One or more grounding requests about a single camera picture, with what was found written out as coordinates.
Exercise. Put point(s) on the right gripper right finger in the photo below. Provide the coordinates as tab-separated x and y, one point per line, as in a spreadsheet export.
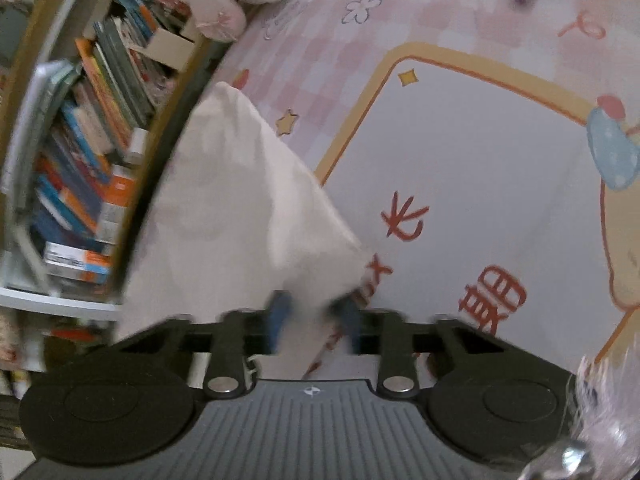
486	399

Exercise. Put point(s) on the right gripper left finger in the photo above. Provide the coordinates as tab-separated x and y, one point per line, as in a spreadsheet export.
127	401

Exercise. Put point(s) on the cream t-shirt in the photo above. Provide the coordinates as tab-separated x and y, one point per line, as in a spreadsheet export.
236	217

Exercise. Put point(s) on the usmile white orange box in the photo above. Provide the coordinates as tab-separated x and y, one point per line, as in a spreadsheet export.
76	264

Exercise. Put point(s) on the white orange flat box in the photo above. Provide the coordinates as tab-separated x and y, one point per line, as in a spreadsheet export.
114	206

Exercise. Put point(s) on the pink checkered cartoon tablecloth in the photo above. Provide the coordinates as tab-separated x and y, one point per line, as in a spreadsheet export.
485	151

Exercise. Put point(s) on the small white box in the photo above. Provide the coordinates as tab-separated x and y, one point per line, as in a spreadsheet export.
136	147

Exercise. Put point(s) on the row of leaning books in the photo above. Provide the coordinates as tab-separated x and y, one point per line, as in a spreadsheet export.
96	101

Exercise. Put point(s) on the beige pen holder box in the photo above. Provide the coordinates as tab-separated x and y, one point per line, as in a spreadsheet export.
169	49

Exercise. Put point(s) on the white bookshelf frame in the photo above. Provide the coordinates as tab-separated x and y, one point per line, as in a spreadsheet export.
38	38

